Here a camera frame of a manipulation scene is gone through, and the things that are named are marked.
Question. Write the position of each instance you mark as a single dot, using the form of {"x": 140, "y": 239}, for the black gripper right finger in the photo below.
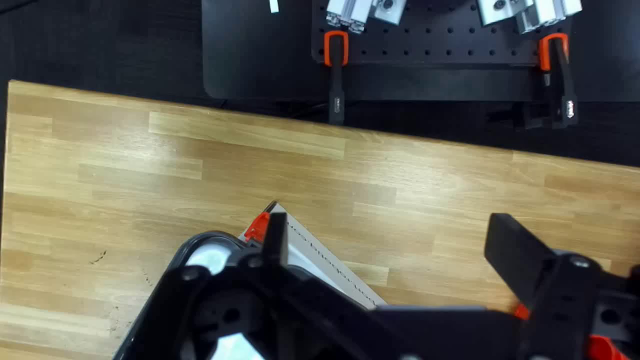
{"x": 516, "y": 254}

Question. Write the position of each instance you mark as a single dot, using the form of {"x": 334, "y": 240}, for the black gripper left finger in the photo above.
{"x": 274, "y": 249}

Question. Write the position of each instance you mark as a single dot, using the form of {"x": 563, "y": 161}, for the black toy tool case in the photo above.
{"x": 309, "y": 308}

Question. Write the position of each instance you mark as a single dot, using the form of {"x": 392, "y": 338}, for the orange black clamp right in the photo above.
{"x": 554, "y": 103}

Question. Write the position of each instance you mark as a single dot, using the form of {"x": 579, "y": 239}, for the orange black clamp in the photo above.
{"x": 554, "y": 103}
{"x": 334, "y": 58}

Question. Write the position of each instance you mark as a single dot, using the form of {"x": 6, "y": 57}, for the orange black clamp left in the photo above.
{"x": 334, "y": 58}

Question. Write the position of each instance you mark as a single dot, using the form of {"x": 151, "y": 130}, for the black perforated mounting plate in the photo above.
{"x": 437, "y": 32}

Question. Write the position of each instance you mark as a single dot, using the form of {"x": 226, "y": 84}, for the aluminium extrusion bracket right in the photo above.
{"x": 528, "y": 14}

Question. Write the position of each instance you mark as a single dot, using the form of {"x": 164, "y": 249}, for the aluminium extrusion bracket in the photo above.
{"x": 528, "y": 14}
{"x": 355, "y": 14}

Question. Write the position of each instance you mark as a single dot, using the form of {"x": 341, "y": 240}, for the aluminium extrusion bracket left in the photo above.
{"x": 355, "y": 14}

